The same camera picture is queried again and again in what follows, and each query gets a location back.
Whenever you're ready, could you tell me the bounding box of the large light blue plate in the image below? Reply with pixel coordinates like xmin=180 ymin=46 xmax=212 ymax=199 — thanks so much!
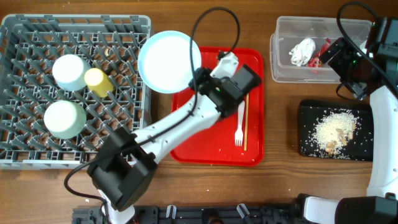
xmin=137 ymin=30 xmax=201 ymax=94

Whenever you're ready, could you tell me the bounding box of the red snack wrapper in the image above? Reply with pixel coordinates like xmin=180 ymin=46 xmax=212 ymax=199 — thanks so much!
xmin=307 ymin=39 xmax=331 ymax=68

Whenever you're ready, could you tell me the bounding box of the clear plastic bin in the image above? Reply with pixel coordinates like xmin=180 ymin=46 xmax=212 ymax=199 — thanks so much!
xmin=269 ymin=16 xmax=374 ymax=85

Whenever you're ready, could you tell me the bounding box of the green bowl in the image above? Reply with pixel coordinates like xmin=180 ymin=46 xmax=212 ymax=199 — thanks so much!
xmin=44 ymin=100 xmax=86 ymax=139

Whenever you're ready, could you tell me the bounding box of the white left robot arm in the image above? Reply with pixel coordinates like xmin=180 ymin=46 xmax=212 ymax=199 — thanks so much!
xmin=87 ymin=52 xmax=262 ymax=223

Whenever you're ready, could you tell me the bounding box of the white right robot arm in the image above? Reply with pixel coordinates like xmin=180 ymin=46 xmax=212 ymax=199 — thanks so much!
xmin=290 ymin=17 xmax=397 ymax=223

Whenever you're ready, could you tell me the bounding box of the black plastic tray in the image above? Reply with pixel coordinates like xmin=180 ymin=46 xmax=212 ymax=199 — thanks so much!
xmin=298 ymin=100 xmax=374 ymax=161

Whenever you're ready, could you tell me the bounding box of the small light blue bowl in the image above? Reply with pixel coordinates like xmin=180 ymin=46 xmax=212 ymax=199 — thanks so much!
xmin=52 ymin=54 xmax=91 ymax=91

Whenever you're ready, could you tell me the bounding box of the yellow plastic cup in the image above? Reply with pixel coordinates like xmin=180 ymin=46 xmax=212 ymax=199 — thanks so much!
xmin=84 ymin=68 xmax=114 ymax=98

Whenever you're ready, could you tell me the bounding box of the wooden chopstick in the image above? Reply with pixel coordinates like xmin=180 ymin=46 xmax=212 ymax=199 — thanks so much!
xmin=244 ymin=94 xmax=249 ymax=152

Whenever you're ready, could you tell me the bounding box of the white tissue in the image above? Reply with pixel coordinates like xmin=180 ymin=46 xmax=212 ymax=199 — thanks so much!
xmin=289 ymin=38 xmax=316 ymax=67

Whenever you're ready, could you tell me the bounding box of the pile of rice and nuts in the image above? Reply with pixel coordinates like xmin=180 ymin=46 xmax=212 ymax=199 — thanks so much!
xmin=311 ymin=111 xmax=359 ymax=157

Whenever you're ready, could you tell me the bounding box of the grey plastic dishwasher rack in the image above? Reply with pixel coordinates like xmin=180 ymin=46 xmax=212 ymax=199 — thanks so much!
xmin=1 ymin=14 xmax=153 ymax=170

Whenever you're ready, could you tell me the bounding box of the white plastic fork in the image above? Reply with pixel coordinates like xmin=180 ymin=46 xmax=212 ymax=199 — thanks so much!
xmin=234 ymin=101 xmax=245 ymax=146

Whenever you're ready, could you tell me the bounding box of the red plastic tray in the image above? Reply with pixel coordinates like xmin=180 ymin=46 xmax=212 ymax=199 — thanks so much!
xmin=170 ymin=47 xmax=265 ymax=167

